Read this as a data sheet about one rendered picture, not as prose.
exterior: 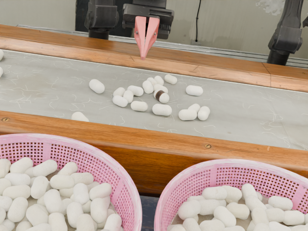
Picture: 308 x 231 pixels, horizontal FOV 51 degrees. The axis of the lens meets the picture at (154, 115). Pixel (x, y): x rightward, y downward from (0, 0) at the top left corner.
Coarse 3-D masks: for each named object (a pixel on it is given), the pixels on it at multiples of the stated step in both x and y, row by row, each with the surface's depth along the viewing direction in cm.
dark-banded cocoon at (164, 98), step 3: (156, 90) 65; (165, 93) 64; (162, 96) 64; (165, 96) 64; (168, 96) 64; (159, 99) 64; (162, 99) 64; (165, 99) 64; (168, 99) 64; (162, 102) 64; (165, 102) 64
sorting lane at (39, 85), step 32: (0, 64) 70; (32, 64) 72; (64, 64) 75; (96, 64) 77; (0, 96) 58; (32, 96) 60; (64, 96) 62; (96, 96) 63; (192, 96) 70; (224, 96) 72; (256, 96) 75; (288, 96) 77; (160, 128) 57; (192, 128) 58; (224, 128) 60; (256, 128) 62; (288, 128) 63
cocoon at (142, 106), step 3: (132, 102) 60; (135, 102) 60; (138, 102) 60; (141, 102) 60; (144, 102) 60; (132, 105) 60; (135, 105) 60; (138, 105) 60; (141, 105) 60; (144, 105) 60; (147, 105) 60; (132, 108) 60; (135, 108) 60; (138, 108) 60; (141, 108) 60; (144, 108) 60; (147, 108) 60
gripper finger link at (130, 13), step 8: (128, 8) 63; (136, 8) 64; (144, 8) 64; (128, 16) 64; (144, 16) 63; (152, 16) 63; (152, 24) 63; (152, 32) 63; (152, 40) 67; (144, 48) 63; (144, 56) 63
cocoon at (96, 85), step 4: (92, 80) 65; (96, 80) 64; (92, 84) 64; (96, 84) 63; (100, 84) 63; (92, 88) 64; (96, 88) 63; (100, 88) 63; (96, 92) 64; (100, 92) 64
